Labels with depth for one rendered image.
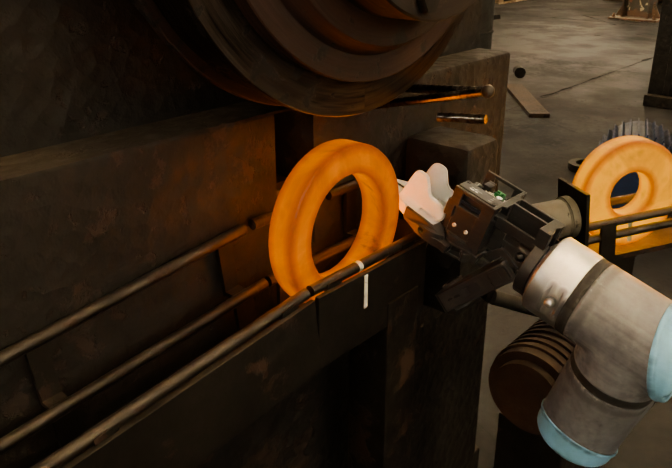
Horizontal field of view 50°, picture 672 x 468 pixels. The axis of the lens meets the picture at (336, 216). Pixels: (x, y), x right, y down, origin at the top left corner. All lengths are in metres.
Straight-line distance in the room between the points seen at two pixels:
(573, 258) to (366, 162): 0.23
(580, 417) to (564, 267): 0.16
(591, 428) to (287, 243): 0.37
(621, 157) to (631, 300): 0.34
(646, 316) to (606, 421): 0.13
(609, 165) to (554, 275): 0.32
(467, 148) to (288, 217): 0.29
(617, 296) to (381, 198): 0.27
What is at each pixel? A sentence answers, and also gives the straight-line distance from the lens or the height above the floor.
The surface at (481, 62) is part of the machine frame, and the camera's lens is 1.09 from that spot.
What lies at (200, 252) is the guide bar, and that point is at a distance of 0.72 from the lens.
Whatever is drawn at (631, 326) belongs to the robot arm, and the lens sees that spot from 0.75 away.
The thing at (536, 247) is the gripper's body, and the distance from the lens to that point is 0.78.
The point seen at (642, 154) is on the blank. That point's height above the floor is 0.76.
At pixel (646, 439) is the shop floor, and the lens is 1.80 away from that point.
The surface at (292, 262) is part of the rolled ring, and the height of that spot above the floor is 0.74.
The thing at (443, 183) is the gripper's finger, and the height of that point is 0.77.
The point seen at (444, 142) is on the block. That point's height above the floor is 0.80.
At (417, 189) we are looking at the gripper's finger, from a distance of 0.84.
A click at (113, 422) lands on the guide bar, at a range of 0.62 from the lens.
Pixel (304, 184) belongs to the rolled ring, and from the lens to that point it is 0.71.
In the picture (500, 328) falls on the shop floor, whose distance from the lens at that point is 2.10.
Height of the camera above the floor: 1.05
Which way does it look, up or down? 22 degrees down
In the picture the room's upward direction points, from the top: straight up
